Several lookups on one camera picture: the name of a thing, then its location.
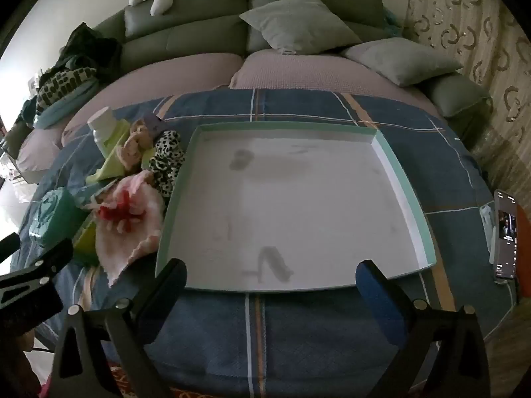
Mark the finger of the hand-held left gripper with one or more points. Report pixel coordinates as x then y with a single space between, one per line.
49 257
9 245

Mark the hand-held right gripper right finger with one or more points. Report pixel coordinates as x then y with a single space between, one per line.
373 294

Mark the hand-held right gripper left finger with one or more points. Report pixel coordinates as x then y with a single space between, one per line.
172 282

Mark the yellow green sponge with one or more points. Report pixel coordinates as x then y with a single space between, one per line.
87 238

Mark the pink zigzag washcloth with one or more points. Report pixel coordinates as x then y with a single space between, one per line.
141 232

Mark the blue face mask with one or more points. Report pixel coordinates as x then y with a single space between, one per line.
89 194

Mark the light green cloth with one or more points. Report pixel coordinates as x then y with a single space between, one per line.
110 168

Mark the white tray with green rim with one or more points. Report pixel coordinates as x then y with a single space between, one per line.
290 207

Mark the leopard print scrunchie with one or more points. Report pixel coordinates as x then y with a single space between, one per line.
166 161

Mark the teal embossed box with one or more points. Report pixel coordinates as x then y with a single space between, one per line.
54 215

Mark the blue plaid blanket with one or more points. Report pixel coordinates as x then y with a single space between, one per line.
311 331

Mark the red patterned cloth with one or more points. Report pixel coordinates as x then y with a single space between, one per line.
124 381

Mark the white phone holder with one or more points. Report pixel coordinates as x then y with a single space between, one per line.
488 228

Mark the white bottle with green label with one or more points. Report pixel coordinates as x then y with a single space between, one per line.
103 126

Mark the black smartphone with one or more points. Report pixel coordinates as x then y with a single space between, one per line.
507 236

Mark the black and white patterned cloth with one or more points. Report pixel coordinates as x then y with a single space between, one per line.
62 85

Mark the pile of clothes on sofa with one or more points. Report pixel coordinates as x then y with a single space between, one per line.
89 47

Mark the light grey square pillow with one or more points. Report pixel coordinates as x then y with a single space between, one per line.
398 60
298 20

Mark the grey green sofa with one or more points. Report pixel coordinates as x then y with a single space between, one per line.
186 29

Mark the beige patterned curtain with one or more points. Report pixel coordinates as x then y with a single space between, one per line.
468 29

